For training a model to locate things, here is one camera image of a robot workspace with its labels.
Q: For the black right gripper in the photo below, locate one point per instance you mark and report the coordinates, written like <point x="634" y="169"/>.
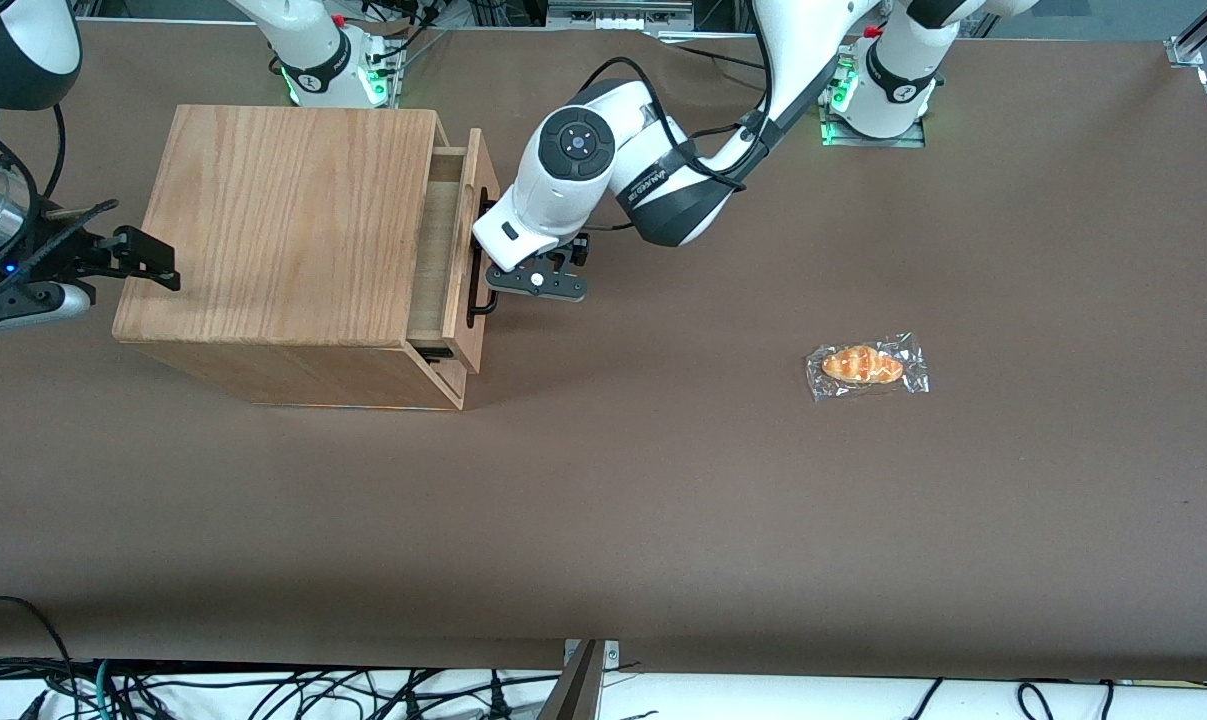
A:
<point x="51" y="252"/>

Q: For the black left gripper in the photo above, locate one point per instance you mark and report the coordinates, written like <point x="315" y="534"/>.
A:
<point x="487" y="214"/>

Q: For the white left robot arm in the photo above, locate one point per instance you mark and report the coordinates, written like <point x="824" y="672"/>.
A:
<point x="548" y="200"/>

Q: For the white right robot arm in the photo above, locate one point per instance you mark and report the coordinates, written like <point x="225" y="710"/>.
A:
<point x="23" y="50"/>

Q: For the light wooden drawer cabinet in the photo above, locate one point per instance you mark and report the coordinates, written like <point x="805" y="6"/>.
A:
<point x="283" y="230"/>

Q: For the grey equipment box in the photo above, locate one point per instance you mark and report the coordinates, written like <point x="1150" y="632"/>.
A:
<point x="613" y="14"/>

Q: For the brown table mat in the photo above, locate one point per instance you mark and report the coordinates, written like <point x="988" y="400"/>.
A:
<point x="663" y="480"/>

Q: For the bread in clear plastic wrap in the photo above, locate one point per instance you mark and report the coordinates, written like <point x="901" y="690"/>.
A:
<point x="863" y="365"/>

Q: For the aluminium profile bar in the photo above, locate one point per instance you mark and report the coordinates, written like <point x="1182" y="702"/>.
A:
<point x="1198" y="35"/>

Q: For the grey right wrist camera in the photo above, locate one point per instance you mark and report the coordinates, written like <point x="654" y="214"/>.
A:
<point x="33" y="305"/>

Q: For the dark profile post with bracket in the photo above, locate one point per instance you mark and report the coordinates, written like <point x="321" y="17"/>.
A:
<point x="575" y="690"/>

